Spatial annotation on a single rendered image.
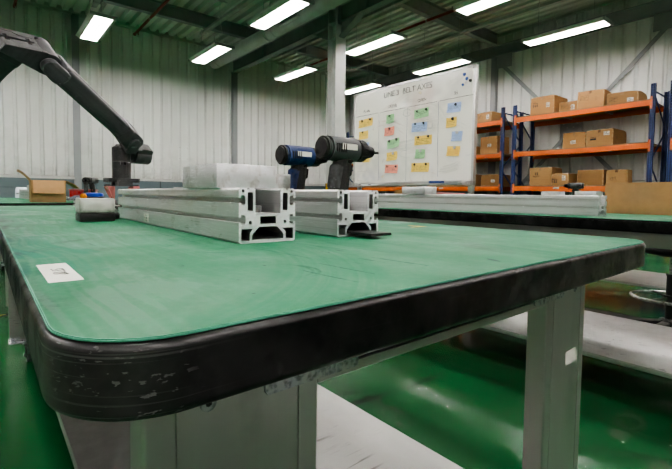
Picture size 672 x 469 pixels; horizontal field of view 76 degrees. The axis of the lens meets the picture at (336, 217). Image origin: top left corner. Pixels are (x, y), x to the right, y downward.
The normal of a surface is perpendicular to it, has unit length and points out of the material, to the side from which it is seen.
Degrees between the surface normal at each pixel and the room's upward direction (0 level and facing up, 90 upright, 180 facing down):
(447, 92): 90
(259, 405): 90
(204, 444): 90
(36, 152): 90
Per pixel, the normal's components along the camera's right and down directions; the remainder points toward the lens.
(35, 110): 0.64, 0.05
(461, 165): -0.77, 0.03
